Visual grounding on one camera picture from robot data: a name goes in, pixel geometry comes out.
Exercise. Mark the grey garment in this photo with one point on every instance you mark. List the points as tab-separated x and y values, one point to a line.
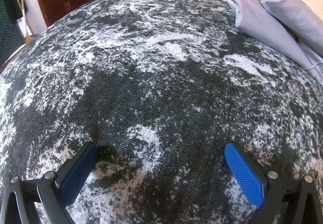
262	19

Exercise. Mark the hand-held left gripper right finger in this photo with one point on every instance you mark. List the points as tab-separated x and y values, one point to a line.
242	173

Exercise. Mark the green door curtain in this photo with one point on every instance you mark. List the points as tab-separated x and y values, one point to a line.
7	37

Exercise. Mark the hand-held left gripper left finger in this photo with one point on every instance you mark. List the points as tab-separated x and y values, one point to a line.
75	181

